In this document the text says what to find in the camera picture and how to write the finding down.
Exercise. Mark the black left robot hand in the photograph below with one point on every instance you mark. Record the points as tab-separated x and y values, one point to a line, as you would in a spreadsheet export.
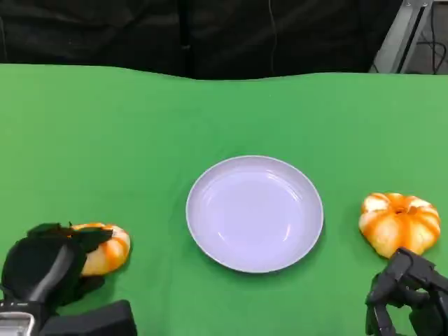
38	266

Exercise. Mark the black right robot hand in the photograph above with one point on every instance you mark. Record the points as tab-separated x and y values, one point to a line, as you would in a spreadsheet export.
416	301

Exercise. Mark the green table cloth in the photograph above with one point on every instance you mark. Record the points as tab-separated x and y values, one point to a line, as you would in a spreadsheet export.
140	140

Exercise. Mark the lilac plate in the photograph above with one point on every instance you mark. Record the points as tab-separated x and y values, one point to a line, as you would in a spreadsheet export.
254	213

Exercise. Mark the black curtain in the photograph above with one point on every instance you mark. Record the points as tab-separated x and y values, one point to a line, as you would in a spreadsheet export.
140	31

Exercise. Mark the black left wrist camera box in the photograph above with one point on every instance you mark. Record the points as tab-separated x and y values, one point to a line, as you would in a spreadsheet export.
94	320

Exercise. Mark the aluminium frame post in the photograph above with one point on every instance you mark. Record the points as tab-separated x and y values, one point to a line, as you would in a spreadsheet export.
402	35

